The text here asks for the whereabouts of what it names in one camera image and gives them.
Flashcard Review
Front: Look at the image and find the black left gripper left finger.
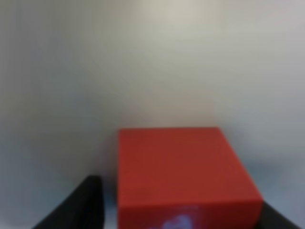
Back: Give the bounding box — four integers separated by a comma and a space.
34, 175, 105, 229

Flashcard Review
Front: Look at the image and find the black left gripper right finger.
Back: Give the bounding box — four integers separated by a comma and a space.
256, 201, 300, 229

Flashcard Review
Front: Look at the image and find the red cube block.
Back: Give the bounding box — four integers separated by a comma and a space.
118, 127, 263, 229

